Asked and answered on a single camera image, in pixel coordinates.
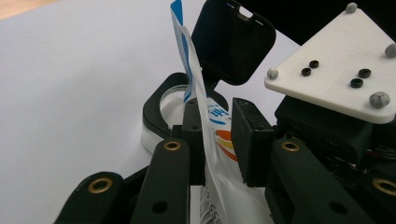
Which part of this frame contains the white paper sheet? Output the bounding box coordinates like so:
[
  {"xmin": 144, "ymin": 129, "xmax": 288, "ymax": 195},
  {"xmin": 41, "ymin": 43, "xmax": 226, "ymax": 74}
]
[{"xmin": 0, "ymin": 0, "xmax": 302, "ymax": 224}]

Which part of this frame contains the blue and white milk pouch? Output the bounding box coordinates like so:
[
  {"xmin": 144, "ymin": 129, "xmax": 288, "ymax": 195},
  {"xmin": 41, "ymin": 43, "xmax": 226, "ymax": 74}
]
[{"xmin": 169, "ymin": 0, "xmax": 276, "ymax": 224}]

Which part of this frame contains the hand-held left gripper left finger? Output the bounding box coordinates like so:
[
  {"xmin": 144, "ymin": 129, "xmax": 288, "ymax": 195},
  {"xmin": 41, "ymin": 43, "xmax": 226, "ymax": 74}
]
[{"xmin": 170, "ymin": 97, "xmax": 207, "ymax": 187}]

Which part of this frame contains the glass jar with black lid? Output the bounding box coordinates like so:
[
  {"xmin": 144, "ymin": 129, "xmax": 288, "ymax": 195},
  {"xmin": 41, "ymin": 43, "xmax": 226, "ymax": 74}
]
[{"xmin": 140, "ymin": 0, "xmax": 277, "ymax": 155}]

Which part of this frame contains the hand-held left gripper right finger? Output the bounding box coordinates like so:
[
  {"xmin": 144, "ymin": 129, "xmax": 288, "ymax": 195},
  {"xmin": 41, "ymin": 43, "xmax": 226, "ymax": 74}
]
[{"xmin": 231, "ymin": 97, "xmax": 276, "ymax": 189}]

